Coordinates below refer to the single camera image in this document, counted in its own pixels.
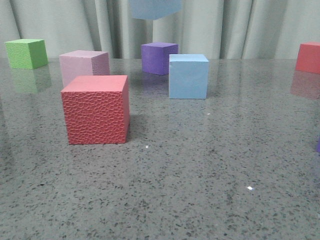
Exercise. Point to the light blue foam cube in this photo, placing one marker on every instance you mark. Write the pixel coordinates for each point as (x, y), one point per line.
(188, 76)

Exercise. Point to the purple foam cube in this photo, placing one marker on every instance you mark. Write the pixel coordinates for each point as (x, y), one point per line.
(155, 57)

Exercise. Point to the large red textured cube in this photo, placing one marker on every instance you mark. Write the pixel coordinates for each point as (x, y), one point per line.
(96, 109)

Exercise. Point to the pink foam cube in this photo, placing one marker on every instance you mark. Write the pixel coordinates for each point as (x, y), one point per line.
(83, 63)

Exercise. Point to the grey-green curtain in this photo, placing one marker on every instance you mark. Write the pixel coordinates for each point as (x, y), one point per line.
(219, 29)

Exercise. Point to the green foam cube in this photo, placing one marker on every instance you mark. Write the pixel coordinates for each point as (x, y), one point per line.
(26, 53)

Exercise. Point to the purple cube right edge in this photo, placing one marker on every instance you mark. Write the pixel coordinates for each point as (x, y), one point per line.
(318, 146)

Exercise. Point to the red cube far right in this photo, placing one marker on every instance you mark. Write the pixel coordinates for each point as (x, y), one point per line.
(308, 59)

